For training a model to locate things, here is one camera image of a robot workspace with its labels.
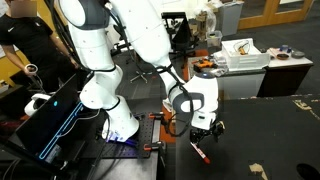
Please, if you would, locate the person left forearm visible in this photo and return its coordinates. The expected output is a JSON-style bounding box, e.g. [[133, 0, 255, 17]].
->
[[51, 33, 78, 66]]

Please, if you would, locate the dark cabinet white top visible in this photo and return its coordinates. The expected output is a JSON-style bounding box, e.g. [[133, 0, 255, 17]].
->
[[256, 47, 314, 98]]

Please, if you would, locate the white VR headset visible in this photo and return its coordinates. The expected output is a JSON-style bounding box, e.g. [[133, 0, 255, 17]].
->
[[23, 93, 52, 117]]

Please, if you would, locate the grey cabinet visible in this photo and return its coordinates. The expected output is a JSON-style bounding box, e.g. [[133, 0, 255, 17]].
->
[[188, 54, 268, 101]]

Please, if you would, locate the beige tape scrap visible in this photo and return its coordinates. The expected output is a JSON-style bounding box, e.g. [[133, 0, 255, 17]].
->
[[248, 162, 269, 180]]

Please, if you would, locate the grey trash bin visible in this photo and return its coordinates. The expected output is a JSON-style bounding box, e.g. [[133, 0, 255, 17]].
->
[[218, 1, 244, 37]]

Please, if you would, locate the wooden door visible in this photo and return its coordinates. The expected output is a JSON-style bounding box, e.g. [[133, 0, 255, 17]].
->
[[237, 0, 316, 30]]

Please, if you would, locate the black office chair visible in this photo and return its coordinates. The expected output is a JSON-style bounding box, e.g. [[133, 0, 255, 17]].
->
[[111, 19, 155, 84], [161, 11, 198, 62]]

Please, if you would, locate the grey bowl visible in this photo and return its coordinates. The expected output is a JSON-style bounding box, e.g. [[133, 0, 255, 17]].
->
[[290, 49, 306, 60]]

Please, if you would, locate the black computer case blue light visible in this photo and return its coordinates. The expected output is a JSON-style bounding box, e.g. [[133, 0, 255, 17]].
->
[[6, 73, 101, 164]]

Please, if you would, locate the person left hand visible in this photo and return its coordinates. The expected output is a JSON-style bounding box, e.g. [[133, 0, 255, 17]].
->
[[69, 56, 81, 70]]

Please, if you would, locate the orange power tool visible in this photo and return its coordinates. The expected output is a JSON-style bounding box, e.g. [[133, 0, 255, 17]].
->
[[193, 57, 216, 72]]

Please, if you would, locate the orange black clamp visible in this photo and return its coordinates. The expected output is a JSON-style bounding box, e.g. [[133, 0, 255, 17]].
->
[[143, 141, 166, 153], [143, 111, 166, 121]]

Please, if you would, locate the plastic wrapped equipment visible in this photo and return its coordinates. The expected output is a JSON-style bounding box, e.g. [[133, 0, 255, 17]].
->
[[194, 6, 218, 43]]

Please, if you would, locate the white plastic bin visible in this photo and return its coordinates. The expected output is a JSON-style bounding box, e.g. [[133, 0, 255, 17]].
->
[[221, 38, 271, 71]]

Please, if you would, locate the white VR controller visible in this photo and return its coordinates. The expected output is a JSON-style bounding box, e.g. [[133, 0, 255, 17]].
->
[[23, 62, 46, 93]]

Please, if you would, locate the small blue object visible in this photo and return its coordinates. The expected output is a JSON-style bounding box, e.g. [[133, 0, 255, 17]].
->
[[279, 44, 294, 53]]

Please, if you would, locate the clear plastic container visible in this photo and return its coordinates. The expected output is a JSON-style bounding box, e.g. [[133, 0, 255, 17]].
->
[[205, 30, 224, 48]]

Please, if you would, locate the person right forearm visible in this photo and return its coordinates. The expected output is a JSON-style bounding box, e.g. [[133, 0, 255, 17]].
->
[[2, 44, 30, 73]]

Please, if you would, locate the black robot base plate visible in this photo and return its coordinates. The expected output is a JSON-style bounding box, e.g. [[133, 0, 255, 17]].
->
[[81, 111, 164, 160]]

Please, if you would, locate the red Expo marker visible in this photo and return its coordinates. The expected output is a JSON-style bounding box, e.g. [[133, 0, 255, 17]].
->
[[190, 142, 212, 165]]

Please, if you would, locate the person right hand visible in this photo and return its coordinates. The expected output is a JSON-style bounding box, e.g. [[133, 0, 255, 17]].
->
[[23, 65, 40, 79]]

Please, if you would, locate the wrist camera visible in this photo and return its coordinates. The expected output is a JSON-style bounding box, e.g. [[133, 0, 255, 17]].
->
[[213, 120, 227, 143]]

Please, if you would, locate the person in black shirt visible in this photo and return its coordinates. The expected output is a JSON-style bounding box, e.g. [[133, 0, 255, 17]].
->
[[0, 0, 73, 96]]

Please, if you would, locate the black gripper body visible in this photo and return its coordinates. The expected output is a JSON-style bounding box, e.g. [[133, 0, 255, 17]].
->
[[189, 123, 218, 144]]

